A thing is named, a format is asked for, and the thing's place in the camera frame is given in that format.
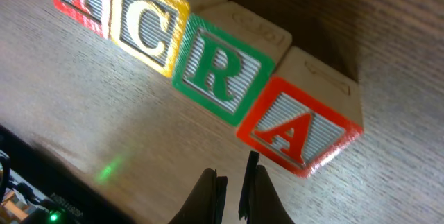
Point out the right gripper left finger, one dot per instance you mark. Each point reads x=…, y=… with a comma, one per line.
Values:
x=205, y=204

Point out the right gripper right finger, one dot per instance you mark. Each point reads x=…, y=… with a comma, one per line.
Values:
x=259, y=202

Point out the red block A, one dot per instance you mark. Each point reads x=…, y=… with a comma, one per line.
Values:
x=306, y=114

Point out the green block R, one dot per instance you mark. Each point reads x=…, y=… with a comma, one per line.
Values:
x=226, y=57

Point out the yellow block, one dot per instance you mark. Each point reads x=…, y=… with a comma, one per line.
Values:
x=152, y=30

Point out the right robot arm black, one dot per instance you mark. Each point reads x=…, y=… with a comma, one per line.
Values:
x=60, y=197

